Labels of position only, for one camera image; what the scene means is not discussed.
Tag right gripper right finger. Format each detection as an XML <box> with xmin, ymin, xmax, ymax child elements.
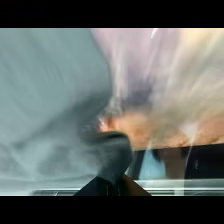
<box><xmin>112</xmin><ymin>174</ymin><xmax>152</xmax><ymax>197</ymax></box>

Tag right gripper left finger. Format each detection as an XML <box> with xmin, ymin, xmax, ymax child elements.
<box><xmin>73</xmin><ymin>175</ymin><xmax>114</xmax><ymax>197</ymax></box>

